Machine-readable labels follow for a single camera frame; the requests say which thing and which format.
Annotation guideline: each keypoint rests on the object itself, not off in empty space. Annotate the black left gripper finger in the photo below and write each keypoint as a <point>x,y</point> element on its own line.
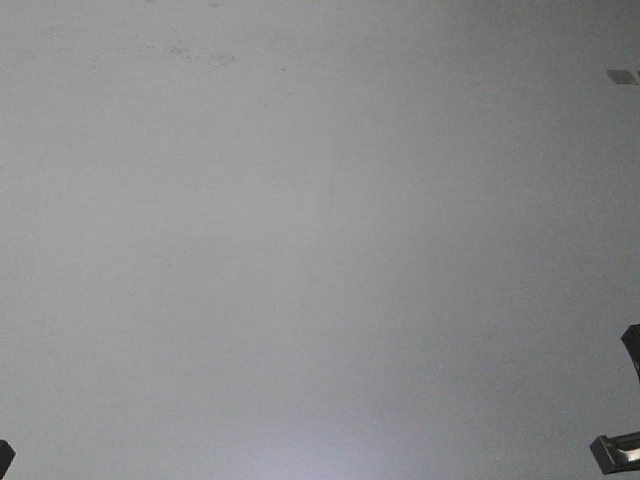
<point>7,455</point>

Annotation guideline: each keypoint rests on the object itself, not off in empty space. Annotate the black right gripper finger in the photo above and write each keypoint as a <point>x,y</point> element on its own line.
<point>631,341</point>
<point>616,454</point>

